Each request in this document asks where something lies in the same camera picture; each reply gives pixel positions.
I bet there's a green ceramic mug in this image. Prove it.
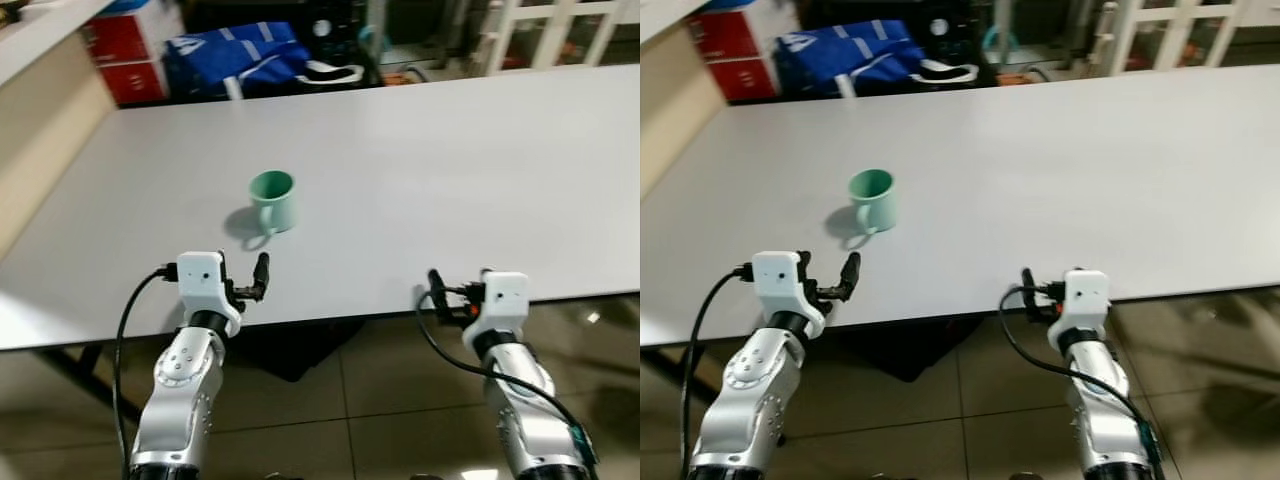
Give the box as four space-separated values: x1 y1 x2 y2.
246 170 298 251
847 168 898 249

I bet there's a black table leg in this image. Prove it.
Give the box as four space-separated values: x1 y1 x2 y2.
640 346 703 403
38 344 133 423

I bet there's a red storage box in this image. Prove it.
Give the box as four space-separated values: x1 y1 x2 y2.
99 60 168 107
698 9 776 63
82 10 153 67
706 58 783 103

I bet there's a beige counter with white top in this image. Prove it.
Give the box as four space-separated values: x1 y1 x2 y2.
640 0 743 198
0 0 118 263

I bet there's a blue bag with white stripes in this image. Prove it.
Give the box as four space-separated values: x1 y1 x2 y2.
162 21 313 102
774 19 928 101

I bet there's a black appliance with round dial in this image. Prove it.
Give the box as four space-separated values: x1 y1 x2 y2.
298 0 378 67
922 0 993 63

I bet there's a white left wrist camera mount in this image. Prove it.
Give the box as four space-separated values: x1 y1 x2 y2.
752 250 827 338
176 251 243 338

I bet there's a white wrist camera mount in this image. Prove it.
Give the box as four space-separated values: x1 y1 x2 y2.
1047 268 1112 351
752 250 827 338
462 271 531 351
176 251 243 338

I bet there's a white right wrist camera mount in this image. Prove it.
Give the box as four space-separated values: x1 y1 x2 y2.
462 271 531 351
1047 268 1112 351

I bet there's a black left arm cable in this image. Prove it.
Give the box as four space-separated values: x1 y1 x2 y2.
111 264 180 473
679 264 757 477

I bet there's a white wooden lattice frame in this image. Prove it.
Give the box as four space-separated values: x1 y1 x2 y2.
1088 0 1280 77
474 0 641 77

